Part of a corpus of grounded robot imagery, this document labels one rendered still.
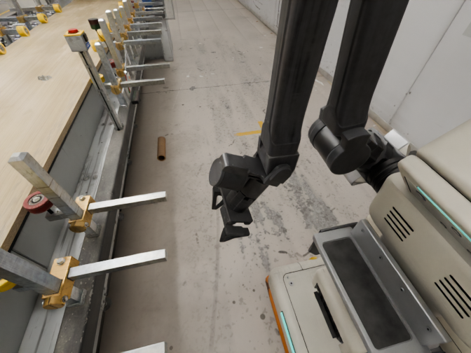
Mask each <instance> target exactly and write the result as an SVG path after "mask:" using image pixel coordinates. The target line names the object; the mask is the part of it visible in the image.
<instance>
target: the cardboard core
mask: <svg viewBox="0 0 471 353"><path fill-rule="evenodd" d="M157 159H158V160H159V161H164V160H165V137H159V138H158V150H157Z"/></svg>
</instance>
